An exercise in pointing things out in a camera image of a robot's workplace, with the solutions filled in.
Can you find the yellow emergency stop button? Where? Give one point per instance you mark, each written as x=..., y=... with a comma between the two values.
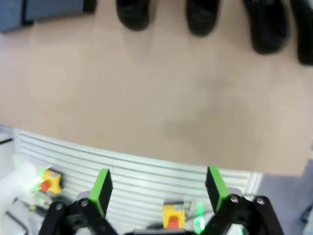
x=173, y=213
x=52, y=182

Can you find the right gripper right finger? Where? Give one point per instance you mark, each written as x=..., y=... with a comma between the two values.
x=217, y=191

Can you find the black leather loafer shoe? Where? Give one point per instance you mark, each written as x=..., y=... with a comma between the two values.
x=201, y=19
x=305, y=36
x=269, y=29
x=133, y=14

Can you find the scuffed black metal shoe stand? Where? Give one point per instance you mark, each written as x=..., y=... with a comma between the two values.
x=56, y=9

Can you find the grey slatted aluminium frame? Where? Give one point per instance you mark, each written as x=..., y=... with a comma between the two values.
x=146, y=176

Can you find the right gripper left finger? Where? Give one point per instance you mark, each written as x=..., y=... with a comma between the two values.
x=97, y=195

